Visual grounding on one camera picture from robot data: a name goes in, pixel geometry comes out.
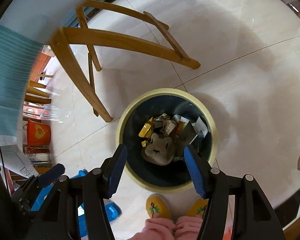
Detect grey cardboard box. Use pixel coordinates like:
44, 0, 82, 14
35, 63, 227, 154
173, 114, 209, 145

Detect yellow rim trash bin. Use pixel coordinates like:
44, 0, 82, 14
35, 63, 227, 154
116, 88, 218, 193

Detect right yellow slipper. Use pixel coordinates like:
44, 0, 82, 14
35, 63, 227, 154
186, 198, 208, 219

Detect pink pyjama legs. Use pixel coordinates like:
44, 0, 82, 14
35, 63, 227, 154
130, 216, 203, 240

